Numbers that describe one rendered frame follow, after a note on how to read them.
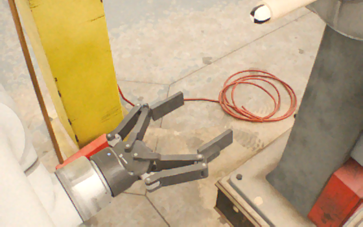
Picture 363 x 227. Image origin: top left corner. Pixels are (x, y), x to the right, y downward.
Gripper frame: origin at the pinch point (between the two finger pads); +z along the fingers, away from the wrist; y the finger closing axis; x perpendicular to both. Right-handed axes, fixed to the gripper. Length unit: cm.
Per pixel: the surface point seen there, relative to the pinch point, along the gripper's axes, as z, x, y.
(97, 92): 10, -53, -92
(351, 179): 43, -44, 14
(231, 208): 29, -86, -24
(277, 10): 6.9, 21.9, 10.1
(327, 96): 42.9, -19.8, -0.3
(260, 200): 33, -72, -13
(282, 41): 145, -88, -99
